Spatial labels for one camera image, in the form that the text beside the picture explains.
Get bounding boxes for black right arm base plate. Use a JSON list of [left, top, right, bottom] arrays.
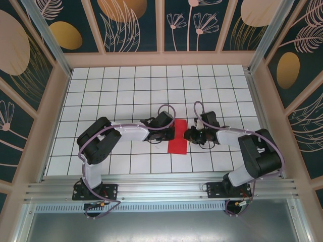
[[206, 181, 253, 200]]

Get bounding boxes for red paper sheet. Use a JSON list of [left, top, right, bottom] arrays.
[[166, 118, 189, 155]]

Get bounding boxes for aluminium corner post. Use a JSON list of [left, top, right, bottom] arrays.
[[21, 0, 73, 76], [248, 0, 290, 74]]

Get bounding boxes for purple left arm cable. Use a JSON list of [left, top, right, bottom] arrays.
[[77, 103, 177, 220]]

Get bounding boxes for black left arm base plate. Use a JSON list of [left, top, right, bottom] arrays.
[[72, 183, 119, 201]]

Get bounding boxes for wall panel gold oval feathers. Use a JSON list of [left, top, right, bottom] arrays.
[[264, 0, 323, 106]]

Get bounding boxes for wall panel with golden oval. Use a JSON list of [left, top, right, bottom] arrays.
[[37, 0, 100, 53]]

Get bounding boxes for wall panel with pink flowers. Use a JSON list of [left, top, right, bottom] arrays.
[[164, 0, 225, 52]]

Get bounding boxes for long aluminium mounting rail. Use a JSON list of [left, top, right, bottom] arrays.
[[24, 175, 301, 202]]

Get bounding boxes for wall panel with leaf outlines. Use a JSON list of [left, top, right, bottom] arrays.
[[90, 0, 161, 53]]

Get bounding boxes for wall panel pale leaf outlines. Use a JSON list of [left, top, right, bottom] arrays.
[[287, 90, 323, 179]]

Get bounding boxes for wall panel single flower outline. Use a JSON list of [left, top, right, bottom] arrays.
[[0, 78, 36, 182]]

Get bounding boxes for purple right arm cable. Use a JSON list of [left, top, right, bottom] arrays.
[[193, 100, 284, 217]]

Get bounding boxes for grey metal sheet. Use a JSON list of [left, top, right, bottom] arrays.
[[22, 209, 311, 242]]

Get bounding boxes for aluminium side rail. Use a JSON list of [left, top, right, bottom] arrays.
[[248, 72, 287, 178]]

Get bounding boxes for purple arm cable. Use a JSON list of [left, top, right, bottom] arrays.
[[193, 100, 284, 217], [77, 103, 177, 220]]

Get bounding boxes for small board with yellow connector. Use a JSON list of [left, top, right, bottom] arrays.
[[233, 199, 254, 208], [84, 201, 106, 210]]

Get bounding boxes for slotted metal cable tray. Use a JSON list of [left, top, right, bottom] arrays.
[[35, 203, 288, 212]]

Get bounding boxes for wall panel with peach circle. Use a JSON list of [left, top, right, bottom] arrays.
[[222, 0, 278, 51]]

